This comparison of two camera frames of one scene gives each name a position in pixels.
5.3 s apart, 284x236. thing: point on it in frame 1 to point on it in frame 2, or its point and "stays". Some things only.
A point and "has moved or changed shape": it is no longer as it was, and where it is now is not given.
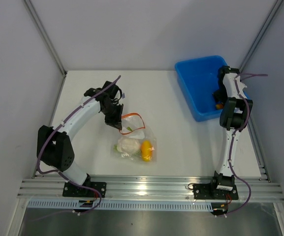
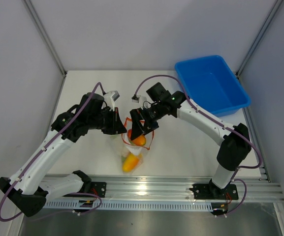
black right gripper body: [221, 94] to [150, 116]
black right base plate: [210, 191] stays
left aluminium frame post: [46, 37] stays
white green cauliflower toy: [128, 145] to [124, 153]
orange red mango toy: [219, 106] to [140, 140]
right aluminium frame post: [261, 36] stays
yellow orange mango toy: [146, 151] to [130, 163]
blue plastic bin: [198, 78] stays
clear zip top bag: [135, 142] has moved or changed shape
